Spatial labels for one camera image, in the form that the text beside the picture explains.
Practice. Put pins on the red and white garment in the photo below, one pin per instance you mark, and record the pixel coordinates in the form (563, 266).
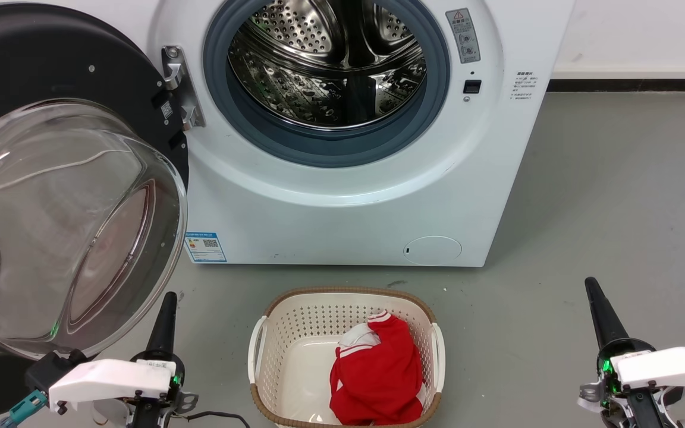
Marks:
(378, 371)

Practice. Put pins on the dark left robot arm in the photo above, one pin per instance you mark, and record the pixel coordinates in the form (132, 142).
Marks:
(149, 416)

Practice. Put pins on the white wrist camera cover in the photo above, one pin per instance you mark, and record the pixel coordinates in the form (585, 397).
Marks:
(110, 380)
(669, 365)

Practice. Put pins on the blue energy label sticker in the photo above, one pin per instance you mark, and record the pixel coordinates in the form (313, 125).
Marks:
(204, 246)

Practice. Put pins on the white front-load washing machine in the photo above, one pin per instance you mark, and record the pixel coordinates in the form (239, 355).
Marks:
(319, 232)

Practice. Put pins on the white right wrist camera cover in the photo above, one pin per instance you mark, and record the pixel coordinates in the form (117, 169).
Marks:
(669, 365)

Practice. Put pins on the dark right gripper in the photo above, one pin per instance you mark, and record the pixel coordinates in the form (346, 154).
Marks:
(607, 368)

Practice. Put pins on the round white filter cover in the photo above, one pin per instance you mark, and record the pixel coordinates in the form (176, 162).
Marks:
(433, 250)

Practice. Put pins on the small printed text sticker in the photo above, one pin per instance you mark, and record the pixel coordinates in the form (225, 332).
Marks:
(523, 85)

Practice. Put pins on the black door lock slot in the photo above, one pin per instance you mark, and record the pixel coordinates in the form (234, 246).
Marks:
(472, 86)

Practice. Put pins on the black round glass washer door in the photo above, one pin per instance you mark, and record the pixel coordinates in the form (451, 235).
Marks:
(51, 59)

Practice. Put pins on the grey warning label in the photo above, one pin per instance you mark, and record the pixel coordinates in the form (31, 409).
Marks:
(462, 35)

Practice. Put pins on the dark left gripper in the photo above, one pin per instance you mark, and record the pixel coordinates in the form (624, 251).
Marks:
(179, 373)

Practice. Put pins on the white left wrist camera cover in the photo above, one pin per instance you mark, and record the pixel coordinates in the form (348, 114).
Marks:
(110, 380)

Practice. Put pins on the metal door hinge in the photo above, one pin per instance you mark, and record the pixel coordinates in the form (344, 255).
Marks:
(183, 89)

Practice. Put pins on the cream plastic laundry basket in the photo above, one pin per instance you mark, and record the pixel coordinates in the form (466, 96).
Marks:
(295, 324)

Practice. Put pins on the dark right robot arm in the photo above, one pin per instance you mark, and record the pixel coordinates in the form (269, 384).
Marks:
(646, 413)

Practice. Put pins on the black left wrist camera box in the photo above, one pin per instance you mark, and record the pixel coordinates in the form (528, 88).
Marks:
(45, 371)

